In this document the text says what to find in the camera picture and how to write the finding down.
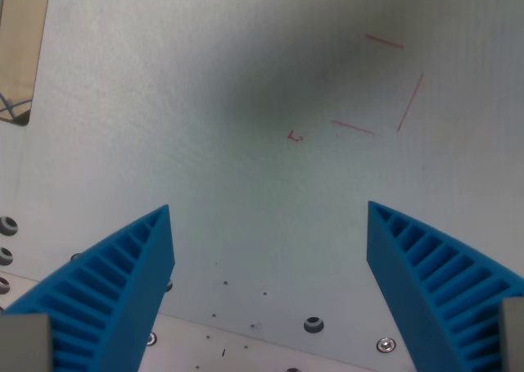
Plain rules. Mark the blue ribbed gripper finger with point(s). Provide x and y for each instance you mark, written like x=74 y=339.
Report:
x=110 y=290
x=434 y=290

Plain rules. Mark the aluminium base plate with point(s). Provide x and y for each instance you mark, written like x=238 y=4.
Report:
x=254 y=353

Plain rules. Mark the silver pan head screw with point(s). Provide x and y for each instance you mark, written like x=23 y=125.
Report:
x=386 y=344

